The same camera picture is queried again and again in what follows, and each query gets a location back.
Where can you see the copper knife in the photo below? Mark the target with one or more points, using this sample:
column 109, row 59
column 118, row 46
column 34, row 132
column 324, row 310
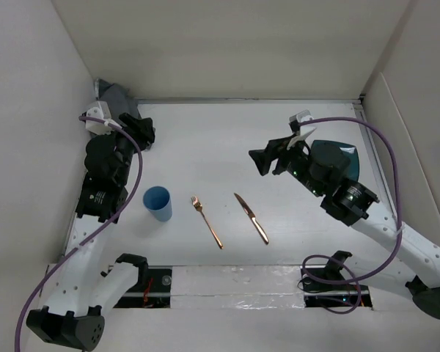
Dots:
column 249, row 212

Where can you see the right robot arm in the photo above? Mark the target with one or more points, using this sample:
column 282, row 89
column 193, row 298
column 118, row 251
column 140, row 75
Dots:
column 323, row 168

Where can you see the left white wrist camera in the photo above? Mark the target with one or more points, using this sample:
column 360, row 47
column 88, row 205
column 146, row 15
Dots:
column 98, row 110

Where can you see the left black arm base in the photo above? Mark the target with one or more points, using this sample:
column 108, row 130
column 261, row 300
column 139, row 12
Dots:
column 152, row 289

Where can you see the blue plastic cup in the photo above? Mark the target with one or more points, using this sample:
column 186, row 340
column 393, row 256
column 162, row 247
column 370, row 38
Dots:
column 157, row 200

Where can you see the copper fork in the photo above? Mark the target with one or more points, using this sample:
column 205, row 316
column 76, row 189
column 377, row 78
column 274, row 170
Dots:
column 198, row 206

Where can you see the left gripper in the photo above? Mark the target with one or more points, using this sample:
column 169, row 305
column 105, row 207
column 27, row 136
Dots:
column 138, row 129

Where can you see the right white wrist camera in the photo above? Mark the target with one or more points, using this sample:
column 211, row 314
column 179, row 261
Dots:
column 299, row 129

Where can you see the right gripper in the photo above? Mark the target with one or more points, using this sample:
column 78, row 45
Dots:
column 262, row 158

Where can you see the grey striped cloth placemat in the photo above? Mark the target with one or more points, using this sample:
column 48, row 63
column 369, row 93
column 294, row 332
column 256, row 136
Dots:
column 117, row 98

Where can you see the teal square plate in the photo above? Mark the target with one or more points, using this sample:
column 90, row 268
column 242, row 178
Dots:
column 349, row 151

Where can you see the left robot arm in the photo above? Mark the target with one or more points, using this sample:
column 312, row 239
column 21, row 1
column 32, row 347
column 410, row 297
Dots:
column 74, row 314

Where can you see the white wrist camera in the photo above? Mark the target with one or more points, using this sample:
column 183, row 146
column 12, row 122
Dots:
column 98, row 110
column 299, row 129

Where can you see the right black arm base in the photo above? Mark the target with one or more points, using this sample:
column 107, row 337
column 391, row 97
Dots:
column 331, row 283

